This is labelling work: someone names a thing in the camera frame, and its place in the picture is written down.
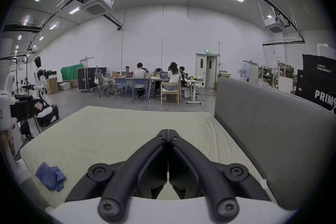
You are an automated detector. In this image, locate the blue chair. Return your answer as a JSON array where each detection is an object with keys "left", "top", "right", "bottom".
[
  {"left": 132, "top": 78, "right": 148, "bottom": 104},
  {"left": 114, "top": 78, "right": 128, "bottom": 100}
]

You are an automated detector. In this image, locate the bed with beige sheet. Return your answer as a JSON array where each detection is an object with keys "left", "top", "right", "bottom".
[{"left": 20, "top": 105, "right": 277, "bottom": 214}]

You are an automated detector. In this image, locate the brown carton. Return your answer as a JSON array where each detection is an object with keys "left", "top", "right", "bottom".
[{"left": 46, "top": 78, "right": 60, "bottom": 95}]

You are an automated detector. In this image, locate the blue garment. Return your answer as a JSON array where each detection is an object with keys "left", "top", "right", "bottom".
[{"left": 35, "top": 162, "right": 67, "bottom": 192}]

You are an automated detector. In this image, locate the grey office chair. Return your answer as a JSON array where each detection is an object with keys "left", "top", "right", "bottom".
[{"left": 94, "top": 68, "right": 113, "bottom": 97}]

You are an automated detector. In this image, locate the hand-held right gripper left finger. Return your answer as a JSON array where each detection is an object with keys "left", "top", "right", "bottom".
[{"left": 65, "top": 129, "right": 169, "bottom": 223}]

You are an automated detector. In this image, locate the wooden chair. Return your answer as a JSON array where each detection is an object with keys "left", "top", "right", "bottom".
[{"left": 160, "top": 82, "right": 181, "bottom": 106}]

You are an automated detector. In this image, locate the grey padded headboard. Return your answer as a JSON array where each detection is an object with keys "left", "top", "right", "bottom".
[{"left": 214, "top": 77, "right": 336, "bottom": 211}]

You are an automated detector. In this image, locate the white desk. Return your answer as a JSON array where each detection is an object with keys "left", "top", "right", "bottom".
[{"left": 183, "top": 76, "right": 206, "bottom": 105}]

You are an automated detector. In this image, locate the grey double door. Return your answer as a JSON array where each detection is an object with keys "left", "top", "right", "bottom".
[{"left": 195, "top": 53, "right": 219, "bottom": 89}]

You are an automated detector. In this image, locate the white and black humanoid robot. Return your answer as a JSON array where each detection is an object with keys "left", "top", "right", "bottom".
[{"left": 22, "top": 56, "right": 60, "bottom": 127}]

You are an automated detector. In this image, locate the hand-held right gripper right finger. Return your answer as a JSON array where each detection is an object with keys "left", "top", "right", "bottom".
[{"left": 168, "top": 129, "right": 271, "bottom": 223}]

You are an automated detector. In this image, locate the green cloth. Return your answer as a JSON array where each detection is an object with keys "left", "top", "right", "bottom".
[{"left": 61, "top": 64, "right": 83, "bottom": 81}]

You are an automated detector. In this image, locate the black printed banner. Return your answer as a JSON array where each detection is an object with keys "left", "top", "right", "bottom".
[{"left": 295, "top": 54, "right": 336, "bottom": 115}]

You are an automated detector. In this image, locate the metal storage shelf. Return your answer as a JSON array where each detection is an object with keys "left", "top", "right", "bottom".
[{"left": 258, "top": 64, "right": 279, "bottom": 88}]

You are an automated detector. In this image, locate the black flight case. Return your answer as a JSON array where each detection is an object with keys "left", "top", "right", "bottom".
[{"left": 77, "top": 67, "right": 107, "bottom": 93}]

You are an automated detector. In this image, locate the long table with laptops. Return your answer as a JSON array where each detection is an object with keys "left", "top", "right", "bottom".
[{"left": 109, "top": 72, "right": 185, "bottom": 99}]

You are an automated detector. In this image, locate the group of people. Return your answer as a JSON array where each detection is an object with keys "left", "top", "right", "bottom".
[{"left": 123, "top": 61, "right": 188, "bottom": 100}]

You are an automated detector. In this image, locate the white robot with black camera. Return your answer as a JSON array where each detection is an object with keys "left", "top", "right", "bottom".
[{"left": 0, "top": 72, "right": 36, "bottom": 145}]

